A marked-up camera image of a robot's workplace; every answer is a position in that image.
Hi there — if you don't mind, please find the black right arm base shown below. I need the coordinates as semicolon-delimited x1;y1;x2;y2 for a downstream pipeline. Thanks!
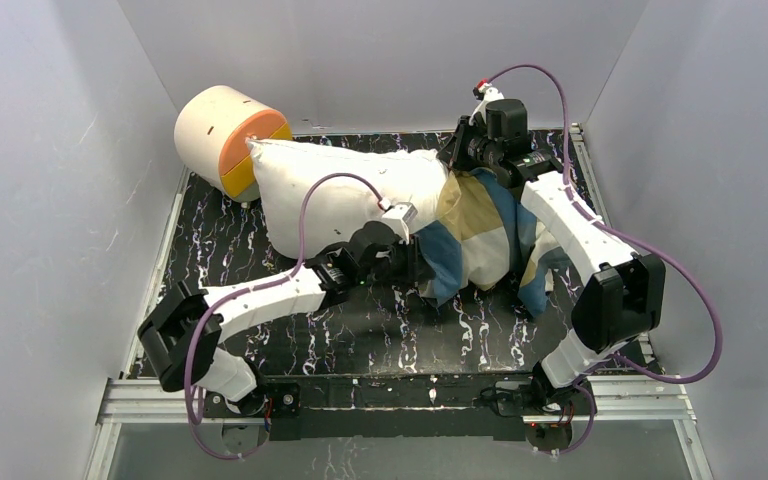
473;372;598;458

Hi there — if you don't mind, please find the blue beige white pillowcase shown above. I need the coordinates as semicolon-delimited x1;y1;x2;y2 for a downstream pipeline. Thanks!
416;169;571;317

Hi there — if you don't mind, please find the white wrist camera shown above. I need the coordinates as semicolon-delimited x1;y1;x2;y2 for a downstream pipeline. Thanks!
378;198;418;243
469;79;504;126

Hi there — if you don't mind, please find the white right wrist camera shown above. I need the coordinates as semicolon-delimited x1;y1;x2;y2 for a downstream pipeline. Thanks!
469;79;504;126

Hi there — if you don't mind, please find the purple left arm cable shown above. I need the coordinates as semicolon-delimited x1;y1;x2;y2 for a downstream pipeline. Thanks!
182;172;389;463

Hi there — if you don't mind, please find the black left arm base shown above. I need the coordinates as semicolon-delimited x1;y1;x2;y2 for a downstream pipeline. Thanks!
204;381;301;454

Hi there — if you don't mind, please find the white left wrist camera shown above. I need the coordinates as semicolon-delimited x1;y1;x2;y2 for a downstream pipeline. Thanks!
378;198;418;243

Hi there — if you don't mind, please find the round cream drawer cabinet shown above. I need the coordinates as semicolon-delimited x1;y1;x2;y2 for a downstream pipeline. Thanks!
173;85;292;203

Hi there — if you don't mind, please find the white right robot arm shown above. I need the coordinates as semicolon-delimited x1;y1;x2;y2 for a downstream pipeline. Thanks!
450;87;666;402

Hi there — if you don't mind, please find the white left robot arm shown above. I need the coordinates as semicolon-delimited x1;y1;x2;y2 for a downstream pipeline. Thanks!
138;221;434;402

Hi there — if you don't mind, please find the white pillow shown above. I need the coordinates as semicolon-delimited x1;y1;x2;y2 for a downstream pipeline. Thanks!
248;139;449;259

